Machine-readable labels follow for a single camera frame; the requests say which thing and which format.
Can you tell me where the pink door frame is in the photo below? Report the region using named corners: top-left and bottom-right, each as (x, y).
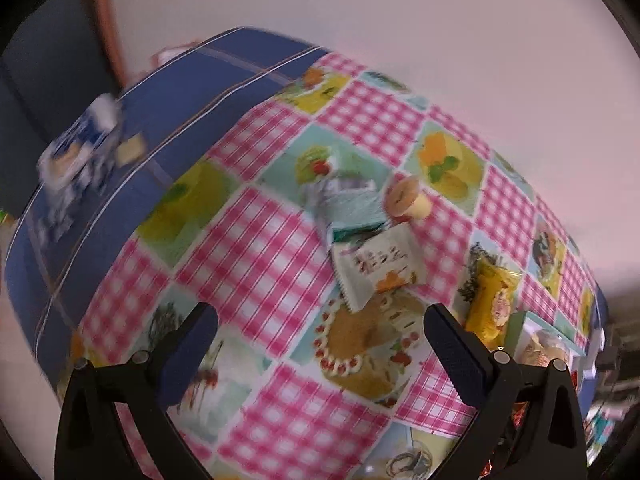
top-left (87, 0), bottom-right (128, 92)

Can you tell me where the dark cabinet door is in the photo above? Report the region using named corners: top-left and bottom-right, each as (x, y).
top-left (0, 0), bottom-right (121, 216)

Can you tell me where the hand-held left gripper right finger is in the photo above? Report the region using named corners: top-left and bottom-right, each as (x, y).
top-left (423, 303), bottom-right (587, 480)

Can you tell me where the white snack packet black print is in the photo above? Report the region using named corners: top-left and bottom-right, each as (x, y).
top-left (332, 224), bottom-right (427, 315)

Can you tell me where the pink checkered printed tablecloth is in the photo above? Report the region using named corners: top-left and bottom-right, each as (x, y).
top-left (55, 52), bottom-right (608, 480)

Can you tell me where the blue white biscuit bag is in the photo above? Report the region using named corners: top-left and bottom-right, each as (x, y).
top-left (37, 92), bottom-right (123, 241)

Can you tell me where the green white snack carton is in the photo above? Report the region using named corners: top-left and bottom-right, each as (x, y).
top-left (305, 177), bottom-right (388, 248)

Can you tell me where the yellow snack packet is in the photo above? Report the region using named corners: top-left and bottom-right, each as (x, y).
top-left (465, 255), bottom-right (523, 351)

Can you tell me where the green edged white box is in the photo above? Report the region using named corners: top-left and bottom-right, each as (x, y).
top-left (502, 310), bottom-right (586, 376)

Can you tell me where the small yellow biscuit packet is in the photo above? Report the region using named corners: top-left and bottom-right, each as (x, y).
top-left (116, 135), bottom-right (147, 166)

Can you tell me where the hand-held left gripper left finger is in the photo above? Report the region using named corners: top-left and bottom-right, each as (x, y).
top-left (55, 302), bottom-right (219, 480)

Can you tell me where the blue striped blanket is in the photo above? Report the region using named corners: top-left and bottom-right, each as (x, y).
top-left (2, 25), bottom-right (331, 396)

